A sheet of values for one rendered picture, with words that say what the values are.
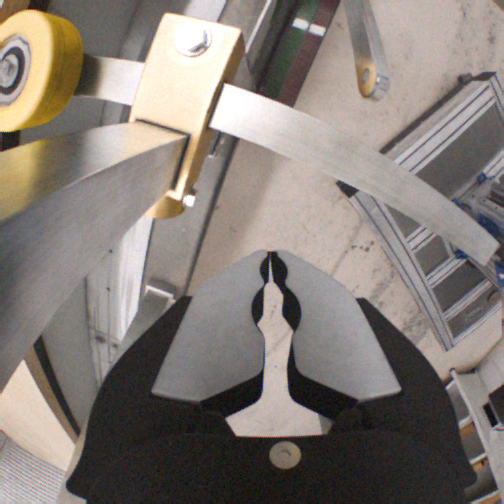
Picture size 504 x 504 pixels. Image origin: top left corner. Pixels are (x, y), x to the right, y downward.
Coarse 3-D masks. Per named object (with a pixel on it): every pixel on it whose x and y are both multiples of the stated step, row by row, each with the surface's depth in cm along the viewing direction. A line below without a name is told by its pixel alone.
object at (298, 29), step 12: (312, 0) 20; (300, 12) 21; (312, 12) 21; (300, 24) 22; (288, 36) 23; (300, 36) 23; (288, 48) 24; (276, 60) 24; (288, 60) 24; (276, 72) 25; (276, 84) 26; (276, 96) 27
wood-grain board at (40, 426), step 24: (0, 0) 5; (24, 0) 7; (0, 24) 7; (0, 144) 13; (24, 360) 24; (24, 384) 29; (48, 384) 32; (0, 408) 47; (24, 408) 37; (48, 408) 32; (24, 432) 59; (48, 432) 45; (72, 432) 44; (48, 456) 86
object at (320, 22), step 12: (324, 0) 20; (336, 0) 20; (324, 12) 21; (312, 24) 22; (324, 24) 22; (312, 36) 23; (300, 48) 23; (312, 48) 23; (300, 60) 24; (300, 72) 25; (288, 84) 26; (300, 84) 26; (288, 96) 27
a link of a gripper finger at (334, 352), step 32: (288, 256) 11; (288, 288) 9; (320, 288) 9; (288, 320) 9; (320, 320) 8; (352, 320) 8; (320, 352) 7; (352, 352) 6; (288, 384) 7; (320, 384) 6; (352, 384) 6; (384, 384) 5; (320, 416) 8
